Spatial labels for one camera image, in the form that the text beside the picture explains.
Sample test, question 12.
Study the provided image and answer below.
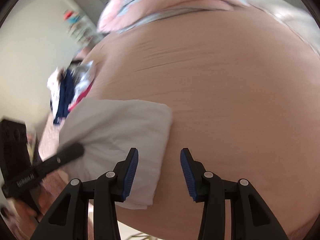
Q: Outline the pink quilt with checked lining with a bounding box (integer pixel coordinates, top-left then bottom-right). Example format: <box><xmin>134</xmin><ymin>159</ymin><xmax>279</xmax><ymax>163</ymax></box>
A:
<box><xmin>96</xmin><ymin>0</ymin><xmax>249</xmax><ymax>34</ymax></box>

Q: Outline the pile of clothes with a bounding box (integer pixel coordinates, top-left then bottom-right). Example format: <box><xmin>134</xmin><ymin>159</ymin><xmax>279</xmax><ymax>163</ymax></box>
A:
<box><xmin>51</xmin><ymin>70</ymin><xmax>77</xmax><ymax>119</ymax></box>

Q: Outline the white garment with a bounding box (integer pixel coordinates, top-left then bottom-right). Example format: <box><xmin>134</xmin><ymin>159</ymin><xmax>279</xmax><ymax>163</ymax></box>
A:
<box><xmin>75</xmin><ymin>64</ymin><xmax>97</xmax><ymax>95</ymax></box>

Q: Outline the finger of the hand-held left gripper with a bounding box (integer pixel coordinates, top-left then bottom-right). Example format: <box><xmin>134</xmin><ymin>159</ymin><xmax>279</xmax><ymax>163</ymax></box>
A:
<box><xmin>41</xmin><ymin>143</ymin><xmax>85</xmax><ymax>175</ymax></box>

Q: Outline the pale pink quilted bedspread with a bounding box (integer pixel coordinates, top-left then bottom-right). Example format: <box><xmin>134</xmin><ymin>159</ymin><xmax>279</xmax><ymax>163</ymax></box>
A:
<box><xmin>240</xmin><ymin>0</ymin><xmax>320</xmax><ymax>55</ymax></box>

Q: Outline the white shirt with navy trim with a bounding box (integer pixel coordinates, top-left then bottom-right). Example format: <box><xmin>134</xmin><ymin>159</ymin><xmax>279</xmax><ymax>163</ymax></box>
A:
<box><xmin>60</xmin><ymin>99</ymin><xmax>173</xmax><ymax>210</ymax></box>

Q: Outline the gold metal frame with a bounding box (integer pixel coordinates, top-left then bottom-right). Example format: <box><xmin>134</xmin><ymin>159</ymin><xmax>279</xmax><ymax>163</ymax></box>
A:
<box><xmin>125</xmin><ymin>232</ymin><xmax>151</xmax><ymax>240</ymax></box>

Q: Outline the white shelf rack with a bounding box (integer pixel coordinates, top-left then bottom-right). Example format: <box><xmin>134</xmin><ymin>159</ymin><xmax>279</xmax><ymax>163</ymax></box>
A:
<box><xmin>65</xmin><ymin>11</ymin><xmax>101</xmax><ymax>46</ymax></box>

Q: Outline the red and blue plush toy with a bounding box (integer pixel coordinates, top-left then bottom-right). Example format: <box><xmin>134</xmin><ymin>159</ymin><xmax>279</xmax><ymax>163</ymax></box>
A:
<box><xmin>64</xmin><ymin>10</ymin><xmax>81</xmax><ymax>23</ymax></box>

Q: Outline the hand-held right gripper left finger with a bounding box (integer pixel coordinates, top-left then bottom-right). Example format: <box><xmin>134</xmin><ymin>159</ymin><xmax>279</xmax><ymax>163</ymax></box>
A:
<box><xmin>30</xmin><ymin>147</ymin><xmax>139</xmax><ymax>240</ymax></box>

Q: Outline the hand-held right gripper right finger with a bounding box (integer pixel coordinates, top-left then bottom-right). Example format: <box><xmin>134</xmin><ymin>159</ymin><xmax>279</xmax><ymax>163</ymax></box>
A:
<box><xmin>180</xmin><ymin>148</ymin><xmax>288</xmax><ymax>240</ymax></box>

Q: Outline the bright pink garment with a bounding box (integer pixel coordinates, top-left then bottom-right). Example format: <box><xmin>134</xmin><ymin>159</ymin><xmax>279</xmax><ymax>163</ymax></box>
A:
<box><xmin>67</xmin><ymin>80</ymin><xmax>93</xmax><ymax>111</ymax></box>

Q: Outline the floral cloth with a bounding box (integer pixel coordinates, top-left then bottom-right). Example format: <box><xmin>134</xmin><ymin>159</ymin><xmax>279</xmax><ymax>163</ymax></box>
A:
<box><xmin>47</xmin><ymin>67</ymin><xmax>65</xmax><ymax>98</ymax></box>

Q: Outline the grey garment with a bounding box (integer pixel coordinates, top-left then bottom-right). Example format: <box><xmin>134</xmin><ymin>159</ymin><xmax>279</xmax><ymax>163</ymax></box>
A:
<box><xmin>70</xmin><ymin>60</ymin><xmax>96</xmax><ymax>73</ymax></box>

